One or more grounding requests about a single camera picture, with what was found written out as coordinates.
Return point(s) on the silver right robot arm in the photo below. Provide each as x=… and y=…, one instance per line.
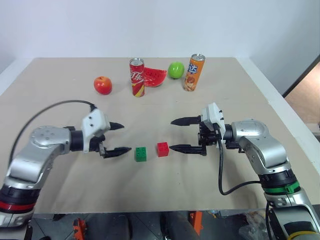
x=262, y=145

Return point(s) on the orange and black stand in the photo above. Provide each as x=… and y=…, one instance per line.
x=80, y=228

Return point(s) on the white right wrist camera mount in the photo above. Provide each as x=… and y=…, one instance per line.
x=212, y=115

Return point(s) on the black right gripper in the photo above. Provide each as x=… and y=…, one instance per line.
x=208, y=136

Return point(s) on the orange soda can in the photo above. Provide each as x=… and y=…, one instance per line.
x=193, y=75

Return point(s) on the orange metal post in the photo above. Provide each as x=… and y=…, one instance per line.
x=198, y=222

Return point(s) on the red apple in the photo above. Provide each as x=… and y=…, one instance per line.
x=102, y=86

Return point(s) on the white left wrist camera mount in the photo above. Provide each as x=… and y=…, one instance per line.
x=96, y=123

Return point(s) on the watermelon slice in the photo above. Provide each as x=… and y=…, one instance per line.
x=153, y=77

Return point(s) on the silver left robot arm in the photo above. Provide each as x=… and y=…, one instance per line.
x=37, y=155

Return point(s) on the red toy brick cube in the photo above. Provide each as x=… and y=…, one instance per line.
x=163, y=149

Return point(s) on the green toy brick cube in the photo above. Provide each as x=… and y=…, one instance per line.
x=140, y=155

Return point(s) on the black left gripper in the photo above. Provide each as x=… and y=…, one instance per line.
x=96, y=144

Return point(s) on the clear plastic bag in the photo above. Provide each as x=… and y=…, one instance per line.
x=252, y=227

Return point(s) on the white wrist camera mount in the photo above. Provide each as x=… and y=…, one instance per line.
x=212, y=115
x=96, y=123

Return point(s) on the red cola can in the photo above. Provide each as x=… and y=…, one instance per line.
x=137, y=80

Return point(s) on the green apple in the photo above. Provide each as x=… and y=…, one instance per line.
x=176, y=70

